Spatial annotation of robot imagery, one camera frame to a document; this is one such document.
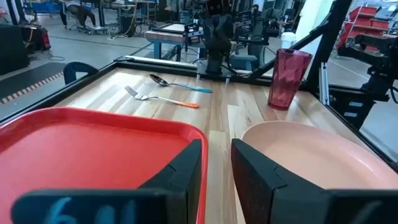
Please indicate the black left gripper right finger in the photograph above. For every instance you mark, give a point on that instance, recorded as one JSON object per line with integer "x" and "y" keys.
{"x": 264, "y": 193}

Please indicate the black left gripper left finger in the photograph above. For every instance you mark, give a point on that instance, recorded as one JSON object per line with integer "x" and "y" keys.
{"x": 183, "y": 186}

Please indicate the red translucent plastic cup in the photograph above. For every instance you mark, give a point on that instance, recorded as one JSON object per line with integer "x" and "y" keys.
{"x": 287, "y": 81}

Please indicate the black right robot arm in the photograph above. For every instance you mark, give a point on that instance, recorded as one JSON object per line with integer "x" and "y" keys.
{"x": 217, "y": 40}

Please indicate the pink plate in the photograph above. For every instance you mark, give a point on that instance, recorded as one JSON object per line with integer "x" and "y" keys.
{"x": 311, "y": 149}

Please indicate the red plastic tray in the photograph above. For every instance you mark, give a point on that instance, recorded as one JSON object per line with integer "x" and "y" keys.
{"x": 77, "y": 149}

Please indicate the black office chair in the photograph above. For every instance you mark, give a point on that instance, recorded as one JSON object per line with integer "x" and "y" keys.
{"x": 258, "y": 31}

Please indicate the white strip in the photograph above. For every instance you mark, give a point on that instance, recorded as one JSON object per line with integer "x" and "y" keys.
{"x": 161, "y": 61}

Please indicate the white cylindrical bin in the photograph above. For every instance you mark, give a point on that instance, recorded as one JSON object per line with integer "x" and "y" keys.
{"x": 288, "y": 40}

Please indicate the black control box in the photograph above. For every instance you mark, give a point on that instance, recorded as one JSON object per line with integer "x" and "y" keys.
{"x": 342, "y": 105}

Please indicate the person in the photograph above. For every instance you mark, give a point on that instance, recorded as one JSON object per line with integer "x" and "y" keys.
{"x": 77, "y": 12}

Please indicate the red storage shelf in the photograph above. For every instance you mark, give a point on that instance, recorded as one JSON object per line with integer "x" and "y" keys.
{"x": 362, "y": 21}

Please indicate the dark blue chair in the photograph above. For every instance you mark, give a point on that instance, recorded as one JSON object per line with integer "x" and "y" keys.
{"x": 74, "y": 67}

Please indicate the black and red equipment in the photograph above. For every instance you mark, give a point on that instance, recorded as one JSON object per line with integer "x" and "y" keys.
{"x": 38, "y": 37}

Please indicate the black striped floor mat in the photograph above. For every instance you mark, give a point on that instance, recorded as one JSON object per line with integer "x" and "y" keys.
{"x": 25, "y": 77}

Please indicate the black case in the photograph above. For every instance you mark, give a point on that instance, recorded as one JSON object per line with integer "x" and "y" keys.
{"x": 12, "y": 46}

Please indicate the black table frame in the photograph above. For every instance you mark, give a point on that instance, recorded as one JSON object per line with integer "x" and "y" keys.
{"x": 155, "y": 66}

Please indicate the black frame post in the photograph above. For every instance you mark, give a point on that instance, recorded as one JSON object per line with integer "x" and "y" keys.
{"x": 329, "y": 40}

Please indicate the aluminium extrusion post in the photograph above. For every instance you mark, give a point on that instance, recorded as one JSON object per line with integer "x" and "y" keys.
{"x": 324, "y": 84}

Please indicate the black camera stand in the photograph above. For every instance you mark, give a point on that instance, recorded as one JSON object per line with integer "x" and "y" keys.
{"x": 379, "y": 62}

